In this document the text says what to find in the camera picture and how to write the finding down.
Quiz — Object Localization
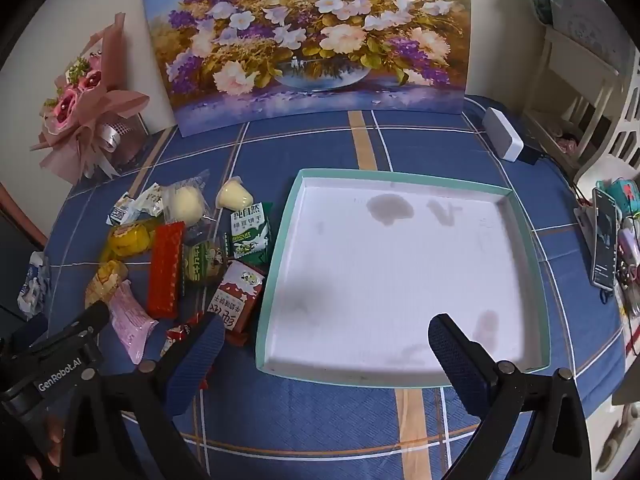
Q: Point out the red white milk biscuit packet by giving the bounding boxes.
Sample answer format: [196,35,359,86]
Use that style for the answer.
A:
[207,260,265,347]

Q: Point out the yellow chips bag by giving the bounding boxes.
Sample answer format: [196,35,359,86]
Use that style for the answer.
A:
[99,219,160,262]

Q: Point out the white wooden shelf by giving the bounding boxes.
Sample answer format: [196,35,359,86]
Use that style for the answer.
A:
[523,0,639,193]

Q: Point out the red crisps bag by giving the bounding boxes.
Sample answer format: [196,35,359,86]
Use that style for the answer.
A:
[160,312,204,358]

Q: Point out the blue white tissue pack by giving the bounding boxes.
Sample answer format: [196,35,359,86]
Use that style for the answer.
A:
[16,252,50,320]

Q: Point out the floral oil painting canvas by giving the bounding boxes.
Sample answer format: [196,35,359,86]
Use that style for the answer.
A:
[142,0,471,136]

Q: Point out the white rectangular device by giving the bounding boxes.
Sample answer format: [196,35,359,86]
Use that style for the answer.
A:
[483,107,524,162]

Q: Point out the clear round bun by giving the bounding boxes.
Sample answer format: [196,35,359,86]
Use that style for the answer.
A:
[162,170,209,228]

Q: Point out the long red snack packet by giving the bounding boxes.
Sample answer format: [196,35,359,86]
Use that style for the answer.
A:
[146,221,186,320]

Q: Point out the round green cake packet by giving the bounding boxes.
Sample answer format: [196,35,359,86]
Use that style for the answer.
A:
[182,240,224,285]

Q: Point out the teal rimmed white tray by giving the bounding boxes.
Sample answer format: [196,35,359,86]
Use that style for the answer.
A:
[255,169,551,388]

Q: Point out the yellow jelly cup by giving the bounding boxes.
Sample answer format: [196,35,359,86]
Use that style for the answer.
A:
[216,177,254,211]

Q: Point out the black power adapter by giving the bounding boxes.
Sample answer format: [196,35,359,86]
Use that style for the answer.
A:
[518,134,544,165]

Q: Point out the white phone stand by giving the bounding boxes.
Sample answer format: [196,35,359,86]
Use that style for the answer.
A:
[574,205,594,252]

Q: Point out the beige orange egg roll packet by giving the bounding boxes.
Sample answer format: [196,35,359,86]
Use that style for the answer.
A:
[85,260,128,309]

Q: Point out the white orange snack packet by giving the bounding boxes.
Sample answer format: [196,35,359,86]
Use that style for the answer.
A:
[132,183,164,218]

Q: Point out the pink wrapped flower bouquet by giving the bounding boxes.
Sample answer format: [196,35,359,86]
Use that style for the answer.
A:
[32,13,150,185]

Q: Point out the black smartphone on stand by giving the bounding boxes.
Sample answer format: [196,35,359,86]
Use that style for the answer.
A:
[591,188,618,292]

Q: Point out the teal toy figure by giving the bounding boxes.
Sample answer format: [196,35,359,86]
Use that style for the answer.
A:
[604,178,640,217]

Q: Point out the green white biscuit packet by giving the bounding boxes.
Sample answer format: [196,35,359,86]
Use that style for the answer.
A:
[230,203,272,261]

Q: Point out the pink snack packet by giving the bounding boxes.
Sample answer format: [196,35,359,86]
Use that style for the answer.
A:
[107,280,158,365]

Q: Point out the white green cracker packet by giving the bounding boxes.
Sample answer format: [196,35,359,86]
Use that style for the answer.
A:
[105,193,140,226]

